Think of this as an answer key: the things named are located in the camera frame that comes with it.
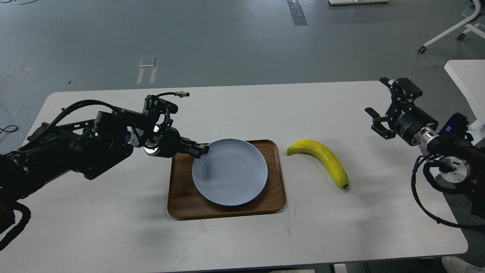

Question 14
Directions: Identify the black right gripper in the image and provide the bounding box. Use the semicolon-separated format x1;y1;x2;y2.
365;77;438;146

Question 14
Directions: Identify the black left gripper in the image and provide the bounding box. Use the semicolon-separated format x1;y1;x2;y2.
144;127;210;159

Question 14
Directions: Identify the blue round plate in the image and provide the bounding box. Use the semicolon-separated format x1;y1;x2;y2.
192;138;269;206

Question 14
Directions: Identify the yellow banana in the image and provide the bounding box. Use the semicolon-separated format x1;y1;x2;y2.
286;139;349;190

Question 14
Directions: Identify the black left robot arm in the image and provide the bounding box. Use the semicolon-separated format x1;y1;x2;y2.
0;94;209;250

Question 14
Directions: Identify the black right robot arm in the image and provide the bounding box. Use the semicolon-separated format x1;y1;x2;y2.
365;77;484;232

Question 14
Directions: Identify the brown wooden tray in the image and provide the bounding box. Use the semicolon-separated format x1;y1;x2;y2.
167;140;286;221

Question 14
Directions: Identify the white side table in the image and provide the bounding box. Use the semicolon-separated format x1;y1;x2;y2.
444;60;485;141

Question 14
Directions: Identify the white chair base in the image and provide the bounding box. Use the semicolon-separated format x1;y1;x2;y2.
417;0;485;54

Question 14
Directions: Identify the white shoe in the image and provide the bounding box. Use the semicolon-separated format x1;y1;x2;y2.
441;256;485;273

